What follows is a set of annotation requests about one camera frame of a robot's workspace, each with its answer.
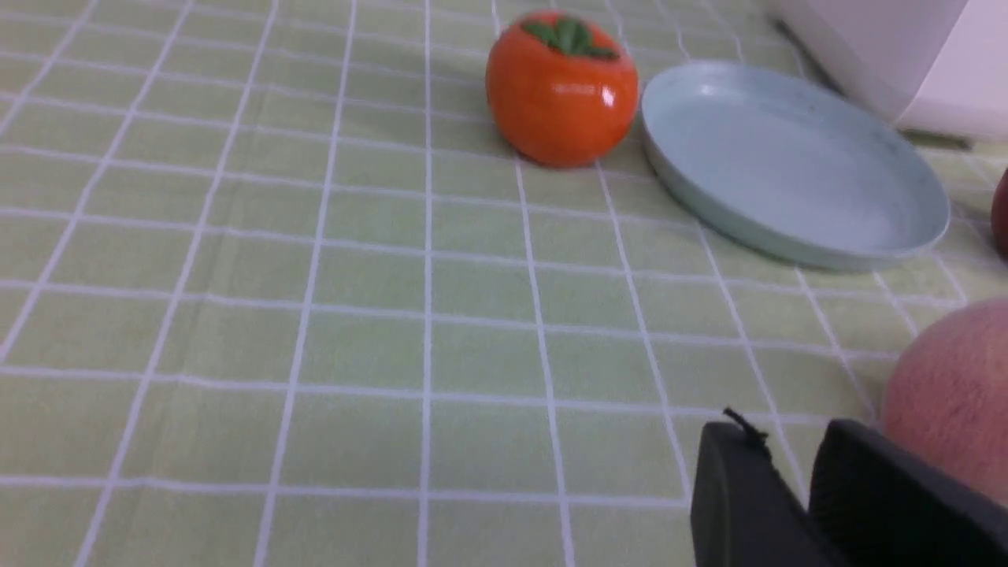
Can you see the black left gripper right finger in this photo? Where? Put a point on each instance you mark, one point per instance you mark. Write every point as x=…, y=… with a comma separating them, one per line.
x=879, y=505

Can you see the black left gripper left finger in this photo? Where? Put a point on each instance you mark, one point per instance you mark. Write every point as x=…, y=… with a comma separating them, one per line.
x=742, y=511

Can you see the pink peach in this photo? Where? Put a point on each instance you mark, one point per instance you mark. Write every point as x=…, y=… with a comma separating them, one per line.
x=946, y=399

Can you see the red apple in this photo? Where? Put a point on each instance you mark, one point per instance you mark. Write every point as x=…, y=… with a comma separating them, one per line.
x=999, y=216

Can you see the light blue plate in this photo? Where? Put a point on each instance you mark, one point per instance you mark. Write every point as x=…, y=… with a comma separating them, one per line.
x=790, y=169

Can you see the white toaster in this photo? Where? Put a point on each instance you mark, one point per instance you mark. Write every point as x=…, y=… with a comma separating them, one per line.
x=926, y=66

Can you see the orange persimmon with green leaf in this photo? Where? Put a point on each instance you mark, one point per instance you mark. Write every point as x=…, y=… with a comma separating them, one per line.
x=560, y=90

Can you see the green checkered tablecloth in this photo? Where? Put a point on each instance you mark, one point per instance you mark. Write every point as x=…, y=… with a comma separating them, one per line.
x=274, y=293

